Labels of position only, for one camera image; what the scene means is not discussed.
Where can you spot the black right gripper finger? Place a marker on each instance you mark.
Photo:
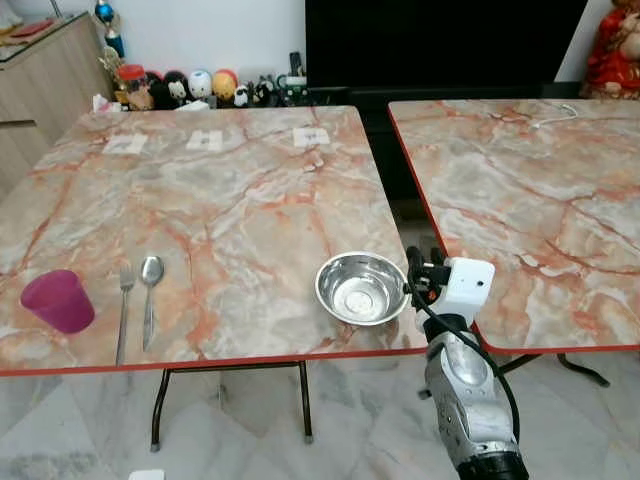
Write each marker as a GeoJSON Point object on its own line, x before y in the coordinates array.
{"type": "Point", "coordinates": [436, 256]}
{"type": "Point", "coordinates": [412, 266]}

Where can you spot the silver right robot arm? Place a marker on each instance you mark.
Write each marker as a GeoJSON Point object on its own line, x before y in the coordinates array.
{"type": "Point", "coordinates": [470, 400]}

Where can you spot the stainless steel bowl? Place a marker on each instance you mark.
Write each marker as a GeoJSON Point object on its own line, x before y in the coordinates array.
{"type": "Point", "coordinates": [360, 292]}

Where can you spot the white paper label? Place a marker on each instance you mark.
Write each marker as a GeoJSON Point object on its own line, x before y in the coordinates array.
{"type": "Point", "coordinates": [312, 137]}
{"type": "Point", "coordinates": [126, 144]}
{"type": "Point", "coordinates": [205, 141]}

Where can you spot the marble-pattern folding table with labels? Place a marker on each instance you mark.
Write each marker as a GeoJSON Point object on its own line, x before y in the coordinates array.
{"type": "Point", "coordinates": [230, 200]}

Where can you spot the green and black gadget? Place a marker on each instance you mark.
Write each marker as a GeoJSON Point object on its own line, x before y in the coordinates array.
{"type": "Point", "coordinates": [291, 88]}

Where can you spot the black television screen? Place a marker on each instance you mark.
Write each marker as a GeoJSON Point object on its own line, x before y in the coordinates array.
{"type": "Point", "coordinates": [440, 40]}

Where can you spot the small black figure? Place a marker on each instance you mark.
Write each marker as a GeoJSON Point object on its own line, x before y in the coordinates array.
{"type": "Point", "coordinates": [263, 92]}

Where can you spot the small panda figure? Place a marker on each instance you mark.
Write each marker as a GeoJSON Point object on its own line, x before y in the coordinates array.
{"type": "Point", "coordinates": [241, 96]}

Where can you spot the orange and yellow doll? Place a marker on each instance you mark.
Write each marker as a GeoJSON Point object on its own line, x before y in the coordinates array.
{"type": "Point", "coordinates": [225, 87]}

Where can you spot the steel spoon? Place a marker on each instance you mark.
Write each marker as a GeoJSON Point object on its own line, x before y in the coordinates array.
{"type": "Point", "coordinates": [151, 270]}

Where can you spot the red seated figurine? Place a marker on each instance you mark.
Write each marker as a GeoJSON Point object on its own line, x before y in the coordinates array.
{"type": "Point", "coordinates": [612, 55]}

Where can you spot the white and blue doll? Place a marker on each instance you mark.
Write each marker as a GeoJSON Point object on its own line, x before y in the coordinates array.
{"type": "Point", "coordinates": [200, 83]}

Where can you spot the steel fork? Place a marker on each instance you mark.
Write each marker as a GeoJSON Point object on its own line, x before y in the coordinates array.
{"type": "Point", "coordinates": [124, 310]}

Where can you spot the black and white doll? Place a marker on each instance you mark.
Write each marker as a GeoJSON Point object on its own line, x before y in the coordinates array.
{"type": "Point", "coordinates": [177, 88]}

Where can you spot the black round doll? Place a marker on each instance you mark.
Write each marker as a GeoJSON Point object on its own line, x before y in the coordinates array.
{"type": "Point", "coordinates": [158, 92]}

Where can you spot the red-lid jar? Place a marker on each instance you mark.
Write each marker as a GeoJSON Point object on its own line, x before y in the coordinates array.
{"type": "Point", "coordinates": [133, 88]}

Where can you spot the white robot foot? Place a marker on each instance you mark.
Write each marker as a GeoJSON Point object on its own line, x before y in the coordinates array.
{"type": "Point", "coordinates": [146, 475]}

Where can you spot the white tissue pack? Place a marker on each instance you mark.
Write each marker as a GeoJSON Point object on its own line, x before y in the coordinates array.
{"type": "Point", "coordinates": [105, 103]}

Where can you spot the purple plastic cup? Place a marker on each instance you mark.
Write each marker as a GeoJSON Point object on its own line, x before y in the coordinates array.
{"type": "Point", "coordinates": [58, 302]}

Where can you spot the blue ball ornament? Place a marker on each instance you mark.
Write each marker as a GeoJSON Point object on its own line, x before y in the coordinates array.
{"type": "Point", "coordinates": [108, 22]}

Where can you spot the light wooden cabinet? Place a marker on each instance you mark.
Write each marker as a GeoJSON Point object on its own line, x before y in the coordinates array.
{"type": "Point", "coordinates": [50, 90]}

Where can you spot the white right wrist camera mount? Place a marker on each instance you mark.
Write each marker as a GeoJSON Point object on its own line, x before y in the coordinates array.
{"type": "Point", "coordinates": [468, 285]}

